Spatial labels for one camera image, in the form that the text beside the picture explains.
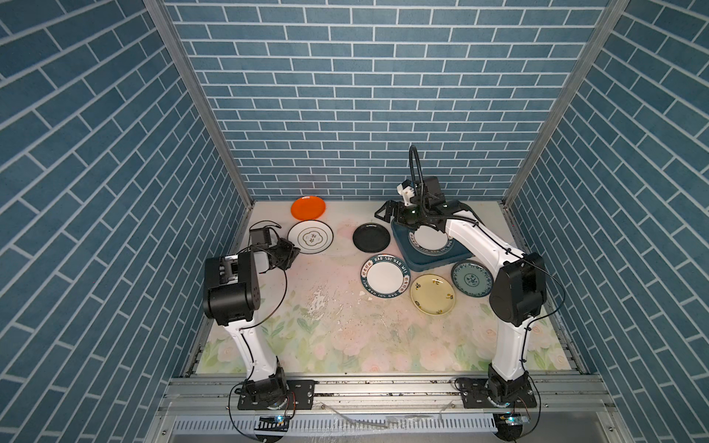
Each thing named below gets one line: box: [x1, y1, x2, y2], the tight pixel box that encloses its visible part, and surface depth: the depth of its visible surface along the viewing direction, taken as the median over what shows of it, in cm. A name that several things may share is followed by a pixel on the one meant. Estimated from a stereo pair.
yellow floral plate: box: [409, 274, 457, 317], surface depth 95 cm
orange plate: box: [290, 195, 326, 221], surface depth 122 cm
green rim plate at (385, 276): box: [360, 253, 411, 299], surface depth 100 cm
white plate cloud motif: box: [287, 219, 335, 254], surface depth 110 cm
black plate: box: [352, 223, 391, 253], surface depth 110 cm
